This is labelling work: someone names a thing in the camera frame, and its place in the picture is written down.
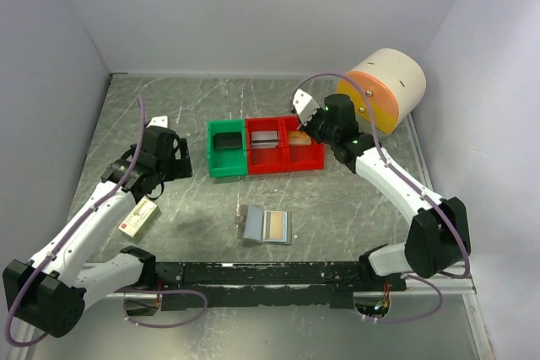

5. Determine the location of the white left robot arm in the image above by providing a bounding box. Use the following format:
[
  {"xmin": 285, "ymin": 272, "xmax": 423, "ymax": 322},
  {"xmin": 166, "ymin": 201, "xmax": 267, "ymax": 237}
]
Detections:
[{"xmin": 3, "ymin": 126, "xmax": 192, "ymax": 338}]

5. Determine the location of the black card in green bin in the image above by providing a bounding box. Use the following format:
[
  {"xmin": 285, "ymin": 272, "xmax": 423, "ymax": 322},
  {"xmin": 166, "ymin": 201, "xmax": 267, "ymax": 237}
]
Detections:
[{"xmin": 213, "ymin": 132, "xmax": 243, "ymax": 150}]

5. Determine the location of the green plastic bin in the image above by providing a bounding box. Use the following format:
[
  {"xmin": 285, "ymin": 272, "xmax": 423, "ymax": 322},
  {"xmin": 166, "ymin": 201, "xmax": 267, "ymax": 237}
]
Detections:
[{"xmin": 207, "ymin": 120, "xmax": 248, "ymax": 178}]

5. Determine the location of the silver card in red bin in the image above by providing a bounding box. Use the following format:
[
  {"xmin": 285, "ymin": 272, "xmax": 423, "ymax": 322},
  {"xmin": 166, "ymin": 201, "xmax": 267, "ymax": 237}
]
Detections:
[{"xmin": 250, "ymin": 131, "xmax": 279, "ymax": 149}]

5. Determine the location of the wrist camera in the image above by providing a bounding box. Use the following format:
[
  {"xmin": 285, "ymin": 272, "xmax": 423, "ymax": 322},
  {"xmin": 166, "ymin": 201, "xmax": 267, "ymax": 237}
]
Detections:
[
  {"xmin": 146, "ymin": 116, "xmax": 169, "ymax": 128},
  {"xmin": 291, "ymin": 89, "xmax": 320, "ymax": 126}
]

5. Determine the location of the round beige drawer cabinet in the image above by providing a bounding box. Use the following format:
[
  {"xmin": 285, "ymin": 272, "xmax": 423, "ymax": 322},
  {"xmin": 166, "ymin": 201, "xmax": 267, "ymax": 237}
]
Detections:
[{"xmin": 336, "ymin": 48, "xmax": 426, "ymax": 137}]

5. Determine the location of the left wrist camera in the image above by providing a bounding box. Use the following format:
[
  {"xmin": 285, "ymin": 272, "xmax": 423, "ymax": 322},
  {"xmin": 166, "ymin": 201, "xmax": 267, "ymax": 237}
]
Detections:
[{"xmin": 146, "ymin": 116, "xmax": 169, "ymax": 128}]

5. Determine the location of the aluminium frame rail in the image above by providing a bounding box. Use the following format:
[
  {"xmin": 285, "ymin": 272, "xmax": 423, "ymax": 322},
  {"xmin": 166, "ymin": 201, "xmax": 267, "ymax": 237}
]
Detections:
[{"xmin": 106, "ymin": 276, "xmax": 478, "ymax": 298}]

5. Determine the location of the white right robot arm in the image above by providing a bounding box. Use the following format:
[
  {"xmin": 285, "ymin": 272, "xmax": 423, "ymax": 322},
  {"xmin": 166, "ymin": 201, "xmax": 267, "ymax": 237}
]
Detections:
[{"xmin": 292, "ymin": 89, "xmax": 471, "ymax": 291}]

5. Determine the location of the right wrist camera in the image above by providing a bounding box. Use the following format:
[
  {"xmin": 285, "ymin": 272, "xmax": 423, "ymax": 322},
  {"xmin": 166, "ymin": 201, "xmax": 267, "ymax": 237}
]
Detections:
[{"xmin": 291, "ymin": 89, "xmax": 320, "ymax": 126}]

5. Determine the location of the red plastic bin middle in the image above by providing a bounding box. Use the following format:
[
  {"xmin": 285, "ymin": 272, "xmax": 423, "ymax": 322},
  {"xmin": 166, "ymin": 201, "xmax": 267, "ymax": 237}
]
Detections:
[{"xmin": 245, "ymin": 116, "xmax": 287, "ymax": 175}]

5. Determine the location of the red plastic bin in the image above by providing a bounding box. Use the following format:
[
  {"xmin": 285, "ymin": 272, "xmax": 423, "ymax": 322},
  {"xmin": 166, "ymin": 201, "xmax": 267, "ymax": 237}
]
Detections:
[
  {"xmin": 245, "ymin": 116, "xmax": 287, "ymax": 175},
  {"xmin": 282, "ymin": 116, "xmax": 325, "ymax": 172}
]

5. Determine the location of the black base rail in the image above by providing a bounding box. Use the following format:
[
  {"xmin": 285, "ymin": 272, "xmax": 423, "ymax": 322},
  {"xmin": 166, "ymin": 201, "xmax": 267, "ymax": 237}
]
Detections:
[{"xmin": 105, "ymin": 245, "xmax": 408, "ymax": 313}]

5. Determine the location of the red plastic bin right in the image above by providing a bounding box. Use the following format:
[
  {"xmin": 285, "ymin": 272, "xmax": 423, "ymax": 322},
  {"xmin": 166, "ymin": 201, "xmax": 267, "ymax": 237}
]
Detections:
[{"xmin": 282, "ymin": 116, "xmax": 325, "ymax": 172}]

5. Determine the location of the orange card in red bin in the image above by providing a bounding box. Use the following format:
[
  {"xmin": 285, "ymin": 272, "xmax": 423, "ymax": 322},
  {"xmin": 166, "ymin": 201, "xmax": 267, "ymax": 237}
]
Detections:
[{"xmin": 287, "ymin": 131, "xmax": 311, "ymax": 147}]

